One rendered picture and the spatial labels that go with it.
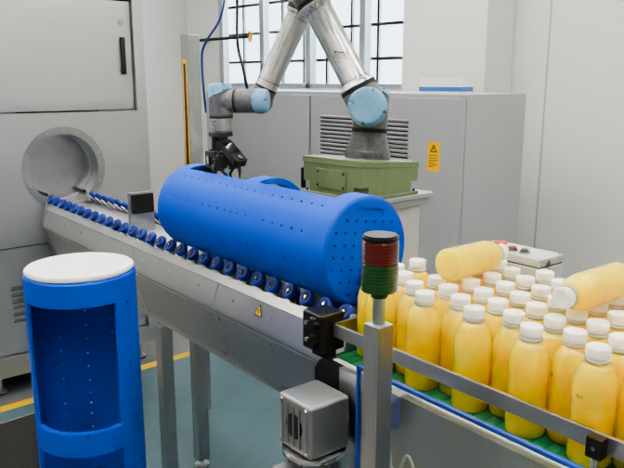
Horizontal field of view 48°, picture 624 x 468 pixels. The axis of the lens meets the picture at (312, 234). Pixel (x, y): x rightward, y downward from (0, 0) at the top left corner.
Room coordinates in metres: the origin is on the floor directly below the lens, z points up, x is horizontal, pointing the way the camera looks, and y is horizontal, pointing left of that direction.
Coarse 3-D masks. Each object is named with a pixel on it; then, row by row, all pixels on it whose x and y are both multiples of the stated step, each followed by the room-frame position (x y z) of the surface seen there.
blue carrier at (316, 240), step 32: (160, 192) 2.31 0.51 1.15; (192, 192) 2.16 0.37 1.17; (224, 192) 2.04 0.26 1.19; (256, 192) 1.94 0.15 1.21; (288, 192) 1.86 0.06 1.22; (352, 192) 1.76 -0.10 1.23; (192, 224) 2.12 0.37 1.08; (224, 224) 1.97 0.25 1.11; (256, 224) 1.85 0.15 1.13; (288, 224) 1.76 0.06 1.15; (320, 224) 1.67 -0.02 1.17; (352, 224) 1.68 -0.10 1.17; (384, 224) 1.75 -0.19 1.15; (224, 256) 2.06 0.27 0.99; (256, 256) 1.86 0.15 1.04; (288, 256) 1.73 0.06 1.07; (320, 256) 1.63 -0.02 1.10; (352, 256) 1.68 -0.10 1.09; (320, 288) 1.67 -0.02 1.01; (352, 288) 1.68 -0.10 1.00
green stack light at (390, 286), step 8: (368, 272) 1.14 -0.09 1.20; (376, 272) 1.13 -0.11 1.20; (384, 272) 1.13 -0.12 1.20; (392, 272) 1.14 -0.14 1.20; (368, 280) 1.14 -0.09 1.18; (376, 280) 1.13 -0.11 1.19; (384, 280) 1.13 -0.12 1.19; (392, 280) 1.14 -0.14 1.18; (368, 288) 1.14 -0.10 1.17; (376, 288) 1.13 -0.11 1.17; (384, 288) 1.13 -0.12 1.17; (392, 288) 1.14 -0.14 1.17
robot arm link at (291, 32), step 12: (288, 12) 2.35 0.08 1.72; (288, 24) 2.34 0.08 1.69; (300, 24) 2.34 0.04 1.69; (276, 36) 2.37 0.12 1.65; (288, 36) 2.34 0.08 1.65; (300, 36) 2.36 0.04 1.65; (276, 48) 2.34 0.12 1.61; (288, 48) 2.34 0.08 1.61; (276, 60) 2.34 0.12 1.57; (288, 60) 2.35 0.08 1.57; (264, 72) 2.34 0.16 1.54; (276, 72) 2.34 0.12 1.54; (264, 84) 2.34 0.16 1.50; (276, 84) 2.35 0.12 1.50
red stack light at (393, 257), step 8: (368, 248) 1.14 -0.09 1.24; (376, 248) 1.13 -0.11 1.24; (384, 248) 1.13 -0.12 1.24; (392, 248) 1.14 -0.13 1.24; (368, 256) 1.14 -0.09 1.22; (376, 256) 1.13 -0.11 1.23; (384, 256) 1.13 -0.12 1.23; (392, 256) 1.14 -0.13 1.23; (368, 264) 1.14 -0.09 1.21; (376, 264) 1.13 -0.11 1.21; (384, 264) 1.13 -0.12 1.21; (392, 264) 1.14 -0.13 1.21
